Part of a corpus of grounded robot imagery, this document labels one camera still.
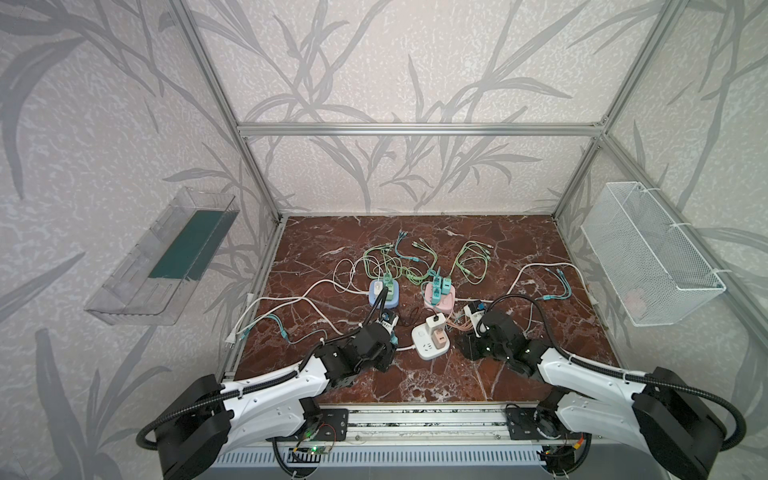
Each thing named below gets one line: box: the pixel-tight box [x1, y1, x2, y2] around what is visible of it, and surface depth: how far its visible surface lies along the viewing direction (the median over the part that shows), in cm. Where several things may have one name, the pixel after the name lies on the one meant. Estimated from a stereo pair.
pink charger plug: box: [431, 328, 449, 350], surface depth 84 cm
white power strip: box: [411, 323, 451, 361], surface depth 86 cm
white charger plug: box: [425, 312, 447, 336], surface depth 84 cm
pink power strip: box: [424, 283, 455, 314], surface depth 95 cm
